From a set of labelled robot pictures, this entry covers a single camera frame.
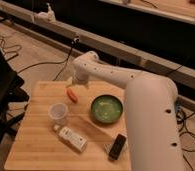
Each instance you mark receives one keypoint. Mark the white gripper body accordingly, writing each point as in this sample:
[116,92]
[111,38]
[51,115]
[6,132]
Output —
[76,80]

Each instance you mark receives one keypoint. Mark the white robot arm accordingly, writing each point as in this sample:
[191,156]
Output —
[149,104]

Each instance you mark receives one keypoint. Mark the green ceramic bowl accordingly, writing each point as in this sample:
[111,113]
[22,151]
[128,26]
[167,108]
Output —
[106,109]

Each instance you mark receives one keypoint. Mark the clear plastic cup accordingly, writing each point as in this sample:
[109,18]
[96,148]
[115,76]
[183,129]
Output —
[58,113]

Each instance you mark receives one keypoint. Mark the white small bottle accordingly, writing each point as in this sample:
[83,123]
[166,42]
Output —
[70,137]

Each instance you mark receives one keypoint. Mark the black chair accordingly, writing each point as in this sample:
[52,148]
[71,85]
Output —
[10,91]

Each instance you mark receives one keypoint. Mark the clear plastic wrapper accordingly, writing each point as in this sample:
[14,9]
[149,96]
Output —
[107,147]

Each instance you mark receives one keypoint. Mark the black remote control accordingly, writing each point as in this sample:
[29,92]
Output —
[117,147]

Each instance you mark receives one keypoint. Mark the grey metal rail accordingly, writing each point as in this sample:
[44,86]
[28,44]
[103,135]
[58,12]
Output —
[140,38]

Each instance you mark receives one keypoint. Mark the white object on rail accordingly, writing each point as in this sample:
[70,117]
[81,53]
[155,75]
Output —
[48,16]

